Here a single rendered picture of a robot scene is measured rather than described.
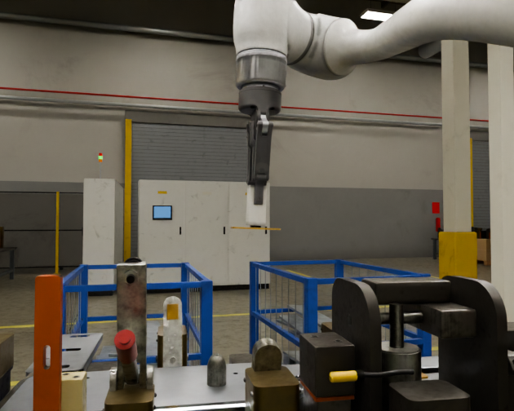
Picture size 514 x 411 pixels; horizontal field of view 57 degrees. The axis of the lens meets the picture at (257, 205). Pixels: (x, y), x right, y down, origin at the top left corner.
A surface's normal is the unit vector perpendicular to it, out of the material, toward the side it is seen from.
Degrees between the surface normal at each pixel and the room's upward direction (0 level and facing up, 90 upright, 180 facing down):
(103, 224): 90
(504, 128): 90
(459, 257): 90
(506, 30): 130
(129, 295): 99
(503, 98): 90
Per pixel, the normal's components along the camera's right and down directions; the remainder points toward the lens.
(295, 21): 0.73, 0.04
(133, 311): 0.18, 0.12
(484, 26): -0.72, 0.65
